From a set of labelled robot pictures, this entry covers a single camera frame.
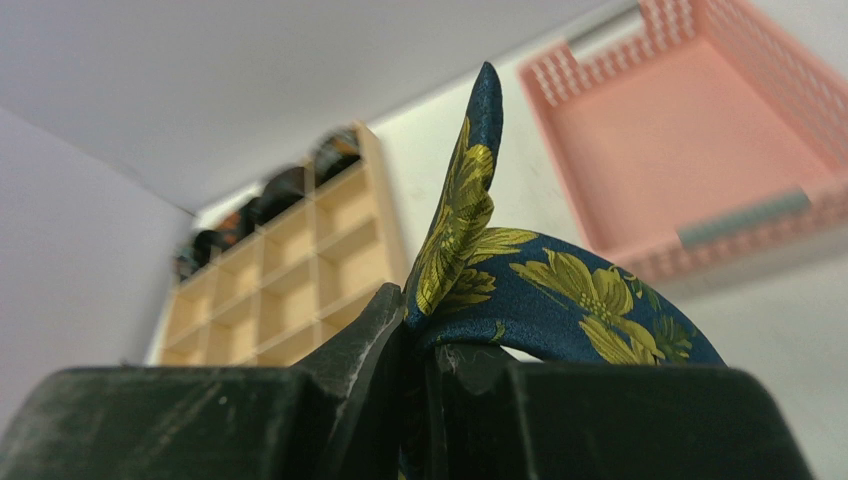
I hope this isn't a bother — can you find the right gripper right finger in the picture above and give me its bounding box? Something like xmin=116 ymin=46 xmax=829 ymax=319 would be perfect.
xmin=426 ymin=344 xmax=811 ymax=479

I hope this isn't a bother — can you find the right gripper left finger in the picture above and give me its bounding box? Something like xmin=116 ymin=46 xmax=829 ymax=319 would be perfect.
xmin=1 ymin=283 xmax=404 ymax=479

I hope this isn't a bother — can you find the blue yellow floral tie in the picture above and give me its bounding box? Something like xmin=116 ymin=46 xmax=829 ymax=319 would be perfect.
xmin=404 ymin=63 xmax=722 ymax=366

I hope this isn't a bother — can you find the wooden compartment tray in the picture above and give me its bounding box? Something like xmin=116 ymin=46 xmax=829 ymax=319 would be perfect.
xmin=148 ymin=123 xmax=410 ymax=366

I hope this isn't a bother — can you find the rolled blue floral tie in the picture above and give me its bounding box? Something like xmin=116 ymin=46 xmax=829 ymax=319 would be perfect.
xmin=174 ymin=230 xmax=221 ymax=282

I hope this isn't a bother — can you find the rolled orange floral tie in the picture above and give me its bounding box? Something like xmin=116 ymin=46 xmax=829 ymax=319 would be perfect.
xmin=214 ymin=197 xmax=259 ymax=251

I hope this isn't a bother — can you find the rolled dark patterned tie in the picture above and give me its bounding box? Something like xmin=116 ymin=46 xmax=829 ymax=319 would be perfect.
xmin=255 ymin=166 xmax=306 ymax=225

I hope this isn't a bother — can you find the rolled brown patterned tie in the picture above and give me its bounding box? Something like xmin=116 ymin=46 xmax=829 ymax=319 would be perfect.
xmin=312 ymin=127 xmax=361 ymax=187

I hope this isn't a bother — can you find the pink plastic basket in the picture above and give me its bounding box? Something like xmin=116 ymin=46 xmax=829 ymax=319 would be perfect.
xmin=518 ymin=1 xmax=847 ymax=281

